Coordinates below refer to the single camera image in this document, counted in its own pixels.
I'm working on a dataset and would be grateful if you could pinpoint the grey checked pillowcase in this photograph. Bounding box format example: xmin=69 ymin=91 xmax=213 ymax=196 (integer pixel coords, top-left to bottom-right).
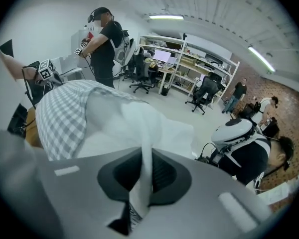
xmin=35 ymin=79 xmax=150 ymax=162

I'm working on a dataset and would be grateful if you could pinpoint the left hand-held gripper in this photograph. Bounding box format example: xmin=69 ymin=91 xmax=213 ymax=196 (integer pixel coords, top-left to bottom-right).
xmin=34 ymin=58 xmax=64 ymax=86

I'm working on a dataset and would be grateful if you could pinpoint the wooden desk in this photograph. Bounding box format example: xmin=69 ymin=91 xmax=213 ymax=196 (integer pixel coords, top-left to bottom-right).
xmin=149 ymin=63 xmax=178 ymax=95

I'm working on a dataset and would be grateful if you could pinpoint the brown wooden furniture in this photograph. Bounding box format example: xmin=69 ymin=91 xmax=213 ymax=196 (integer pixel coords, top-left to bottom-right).
xmin=24 ymin=107 xmax=44 ymax=149

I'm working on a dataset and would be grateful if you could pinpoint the computer monitor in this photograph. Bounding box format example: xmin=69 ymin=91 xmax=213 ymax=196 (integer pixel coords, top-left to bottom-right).
xmin=153 ymin=49 xmax=172 ymax=65

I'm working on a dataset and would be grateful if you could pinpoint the white shelf rack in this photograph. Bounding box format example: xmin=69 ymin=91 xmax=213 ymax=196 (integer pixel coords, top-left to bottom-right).
xmin=139 ymin=35 xmax=241 ymax=109

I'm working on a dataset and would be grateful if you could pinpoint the ceiling tube light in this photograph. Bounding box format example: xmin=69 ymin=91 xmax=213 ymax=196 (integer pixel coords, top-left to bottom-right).
xmin=148 ymin=14 xmax=185 ymax=20
xmin=247 ymin=45 xmax=276 ymax=73

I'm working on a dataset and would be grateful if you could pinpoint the white table with papers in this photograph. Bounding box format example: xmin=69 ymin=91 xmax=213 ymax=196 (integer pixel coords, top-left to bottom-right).
xmin=256 ymin=170 xmax=299 ymax=207

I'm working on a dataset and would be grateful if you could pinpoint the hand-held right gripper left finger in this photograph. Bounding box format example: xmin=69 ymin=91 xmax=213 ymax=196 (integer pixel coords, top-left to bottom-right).
xmin=97 ymin=147 xmax=144 ymax=236

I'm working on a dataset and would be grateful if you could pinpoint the person's left forearm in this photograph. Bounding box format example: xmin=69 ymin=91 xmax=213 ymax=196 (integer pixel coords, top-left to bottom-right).
xmin=0 ymin=51 xmax=38 ymax=82

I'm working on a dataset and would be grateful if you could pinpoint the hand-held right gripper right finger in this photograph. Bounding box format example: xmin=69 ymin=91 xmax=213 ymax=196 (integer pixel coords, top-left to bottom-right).
xmin=149 ymin=148 xmax=193 ymax=207

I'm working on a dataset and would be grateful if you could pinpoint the black office chair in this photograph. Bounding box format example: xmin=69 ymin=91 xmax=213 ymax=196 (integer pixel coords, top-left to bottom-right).
xmin=185 ymin=72 xmax=226 ymax=116
xmin=128 ymin=46 xmax=155 ymax=95

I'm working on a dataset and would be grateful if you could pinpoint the white pillow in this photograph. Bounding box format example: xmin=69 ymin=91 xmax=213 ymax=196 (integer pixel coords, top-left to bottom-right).
xmin=74 ymin=91 xmax=202 ymax=218

